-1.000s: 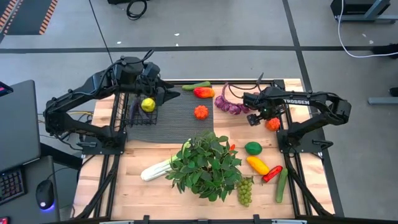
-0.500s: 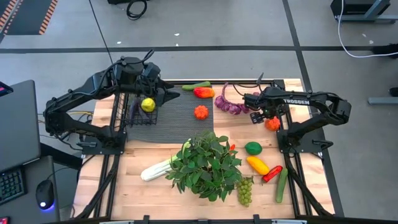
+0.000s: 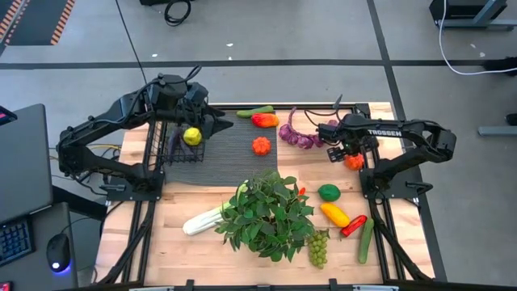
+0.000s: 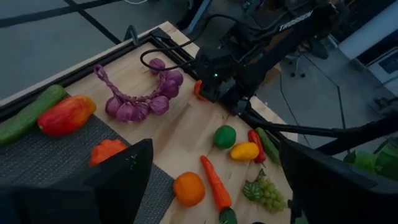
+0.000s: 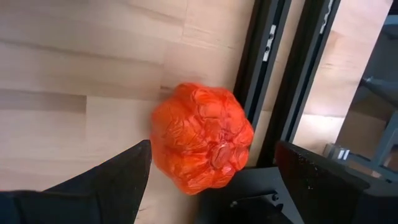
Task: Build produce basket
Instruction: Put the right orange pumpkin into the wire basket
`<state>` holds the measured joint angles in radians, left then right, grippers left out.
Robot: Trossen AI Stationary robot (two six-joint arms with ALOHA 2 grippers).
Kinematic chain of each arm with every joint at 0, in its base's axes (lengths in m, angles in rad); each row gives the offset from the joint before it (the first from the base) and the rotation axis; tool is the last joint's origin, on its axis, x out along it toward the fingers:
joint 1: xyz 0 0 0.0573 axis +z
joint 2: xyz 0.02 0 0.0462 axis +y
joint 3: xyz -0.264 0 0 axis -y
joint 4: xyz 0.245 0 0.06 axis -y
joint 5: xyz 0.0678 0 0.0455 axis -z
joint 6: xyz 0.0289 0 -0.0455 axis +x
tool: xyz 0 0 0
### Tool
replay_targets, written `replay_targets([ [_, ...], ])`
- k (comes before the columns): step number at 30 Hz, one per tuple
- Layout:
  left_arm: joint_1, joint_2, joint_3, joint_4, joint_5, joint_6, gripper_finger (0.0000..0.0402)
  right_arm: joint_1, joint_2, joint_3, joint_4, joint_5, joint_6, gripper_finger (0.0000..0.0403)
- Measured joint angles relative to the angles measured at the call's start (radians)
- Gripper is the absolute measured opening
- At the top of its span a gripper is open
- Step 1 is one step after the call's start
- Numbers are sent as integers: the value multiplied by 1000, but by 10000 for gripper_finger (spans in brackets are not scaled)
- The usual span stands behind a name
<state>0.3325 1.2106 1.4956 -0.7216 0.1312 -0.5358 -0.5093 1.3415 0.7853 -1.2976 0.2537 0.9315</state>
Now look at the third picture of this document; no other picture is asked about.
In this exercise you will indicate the orange ridged pumpkin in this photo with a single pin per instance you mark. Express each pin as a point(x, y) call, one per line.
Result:
point(261, 146)

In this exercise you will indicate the black pot with leafy plant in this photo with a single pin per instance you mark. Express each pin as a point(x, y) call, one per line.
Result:
point(266, 218)

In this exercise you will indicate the dark device with red light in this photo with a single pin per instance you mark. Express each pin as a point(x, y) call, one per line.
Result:
point(5, 115)

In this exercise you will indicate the small orange pepper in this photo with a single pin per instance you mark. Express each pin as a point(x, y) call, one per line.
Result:
point(301, 191)

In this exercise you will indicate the pale green celery stalk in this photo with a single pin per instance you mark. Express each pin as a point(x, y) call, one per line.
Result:
point(206, 220)

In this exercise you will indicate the green cucumber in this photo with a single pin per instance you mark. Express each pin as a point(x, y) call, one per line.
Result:
point(365, 241)
point(254, 112)

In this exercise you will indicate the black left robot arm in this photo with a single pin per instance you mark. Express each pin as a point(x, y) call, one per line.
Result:
point(121, 111)

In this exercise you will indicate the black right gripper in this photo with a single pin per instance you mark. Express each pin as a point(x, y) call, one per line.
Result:
point(347, 129)

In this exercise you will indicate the yellow-green apple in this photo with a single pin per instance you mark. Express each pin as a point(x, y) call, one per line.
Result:
point(192, 136)

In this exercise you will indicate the hazard striped floor mat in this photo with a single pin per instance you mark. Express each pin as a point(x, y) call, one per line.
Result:
point(36, 20)

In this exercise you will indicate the grey desk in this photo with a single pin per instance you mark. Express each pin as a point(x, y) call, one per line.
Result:
point(40, 279)

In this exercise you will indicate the green lime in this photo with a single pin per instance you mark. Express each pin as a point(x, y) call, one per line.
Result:
point(329, 192)

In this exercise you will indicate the yellow bell pepper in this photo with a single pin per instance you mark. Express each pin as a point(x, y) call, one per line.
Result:
point(335, 215)

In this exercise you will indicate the black floor object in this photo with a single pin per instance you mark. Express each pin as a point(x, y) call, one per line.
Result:
point(503, 65)
point(511, 119)

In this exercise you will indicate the red and yellow pepper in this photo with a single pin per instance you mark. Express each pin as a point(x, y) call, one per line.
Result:
point(264, 120)

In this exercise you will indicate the green grape bunch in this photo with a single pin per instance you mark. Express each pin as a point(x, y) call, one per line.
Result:
point(318, 248)

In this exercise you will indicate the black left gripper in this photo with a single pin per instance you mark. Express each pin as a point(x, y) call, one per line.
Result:
point(198, 105)

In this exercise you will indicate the black computer mouse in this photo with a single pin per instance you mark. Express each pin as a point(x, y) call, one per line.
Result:
point(58, 252)

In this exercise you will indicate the black box on grey stand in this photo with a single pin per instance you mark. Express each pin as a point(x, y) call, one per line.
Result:
point(464, 10)

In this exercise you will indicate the orange tangerine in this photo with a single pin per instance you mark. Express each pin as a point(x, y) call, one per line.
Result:
point(354, 163)

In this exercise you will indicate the backlit keyboard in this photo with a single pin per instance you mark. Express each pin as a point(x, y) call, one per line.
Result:
point(14, 241)

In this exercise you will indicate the grey woven placemat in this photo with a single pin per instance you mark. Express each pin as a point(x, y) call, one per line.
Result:
point(238, 161)

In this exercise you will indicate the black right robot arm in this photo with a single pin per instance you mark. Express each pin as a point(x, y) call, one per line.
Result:
point(416, 129)

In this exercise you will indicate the shiny red pepper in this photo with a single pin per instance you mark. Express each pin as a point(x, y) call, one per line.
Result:
point(354, 225)

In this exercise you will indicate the grey monitor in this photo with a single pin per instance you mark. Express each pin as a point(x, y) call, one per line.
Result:
point(24, 161)

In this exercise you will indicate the grey metal floor bar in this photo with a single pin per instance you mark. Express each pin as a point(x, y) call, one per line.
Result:
point(497, 130)

